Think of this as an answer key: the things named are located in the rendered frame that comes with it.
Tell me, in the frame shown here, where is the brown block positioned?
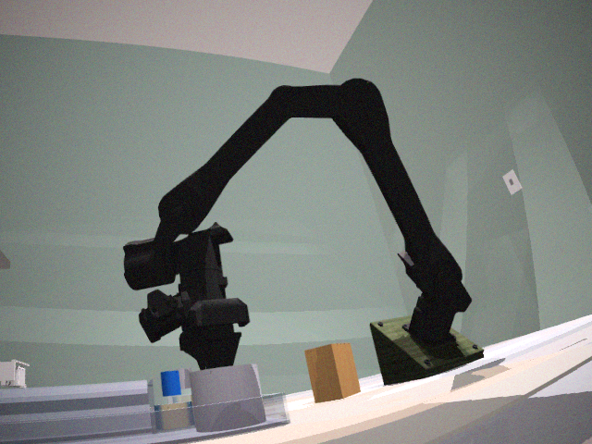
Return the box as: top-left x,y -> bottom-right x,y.
305,342 -> 361,404

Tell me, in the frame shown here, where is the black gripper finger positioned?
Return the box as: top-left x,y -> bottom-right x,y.
188,332 -> 241,369
184,347 -> 205,371

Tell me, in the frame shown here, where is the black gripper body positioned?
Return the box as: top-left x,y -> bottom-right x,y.
179,269 -> 250,351

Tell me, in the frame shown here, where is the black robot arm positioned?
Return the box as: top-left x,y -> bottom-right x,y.
123,78 -> 472,348

